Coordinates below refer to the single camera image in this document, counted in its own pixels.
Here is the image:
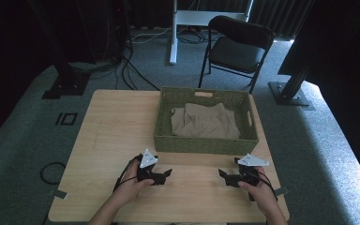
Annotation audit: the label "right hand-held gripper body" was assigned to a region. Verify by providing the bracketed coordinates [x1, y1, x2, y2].
[233, 153, 270, 188]

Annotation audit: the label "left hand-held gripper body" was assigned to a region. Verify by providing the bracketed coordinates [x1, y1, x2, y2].
[136, 148, 162, 186]

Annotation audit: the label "green woven basket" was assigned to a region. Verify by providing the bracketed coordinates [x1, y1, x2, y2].
[153, 86, 260, 157]

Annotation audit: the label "khaki pants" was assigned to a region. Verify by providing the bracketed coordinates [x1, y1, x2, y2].
[170, 102, 242, 141]

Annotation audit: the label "person's left hand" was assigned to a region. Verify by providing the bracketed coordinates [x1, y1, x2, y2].
[112, 158, 156, 208]

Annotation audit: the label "person's right hand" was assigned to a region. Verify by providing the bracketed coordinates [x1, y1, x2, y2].
[237, 166, 279, 218]

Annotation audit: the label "grey tape piece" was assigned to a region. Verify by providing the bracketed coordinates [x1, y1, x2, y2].
[274, 186, 291, 198]
[47, 188, 68, 201]

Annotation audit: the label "black metal stand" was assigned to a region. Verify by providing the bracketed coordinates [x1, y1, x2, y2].
[27, 0, 92, 100]
[268, 60, 316, 112]

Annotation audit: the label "black folding chair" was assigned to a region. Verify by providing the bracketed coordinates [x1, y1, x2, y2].
[197, 15, 276, 95]

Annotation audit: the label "dark equipment rack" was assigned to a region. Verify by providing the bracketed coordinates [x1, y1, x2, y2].
[74, 0, 129, 64]

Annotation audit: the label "dark curtain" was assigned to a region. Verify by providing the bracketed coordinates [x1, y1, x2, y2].
[248, 0, 314, 40]

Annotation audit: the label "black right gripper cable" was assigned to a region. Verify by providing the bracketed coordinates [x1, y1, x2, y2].
[252, 170, 279, 202]

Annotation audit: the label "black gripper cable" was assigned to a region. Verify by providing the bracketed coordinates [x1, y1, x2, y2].
[252, 170, 279, 202]
[112, 155, 141, 193]

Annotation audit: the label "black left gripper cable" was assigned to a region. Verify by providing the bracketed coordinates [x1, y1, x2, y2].
[112, 155, 141, 193]

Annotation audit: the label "black floor cables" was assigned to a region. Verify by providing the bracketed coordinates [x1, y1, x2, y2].
[114, 43, 162, 92]

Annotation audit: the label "black cable loop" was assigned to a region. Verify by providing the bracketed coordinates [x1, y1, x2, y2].
[39, 161, 67, 186]

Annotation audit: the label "white floor cable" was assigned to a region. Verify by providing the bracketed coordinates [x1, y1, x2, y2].
[130, 25, 173, 45]

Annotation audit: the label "white desk frame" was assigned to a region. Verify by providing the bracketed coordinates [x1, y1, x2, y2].
[169, 0, 254, 67]

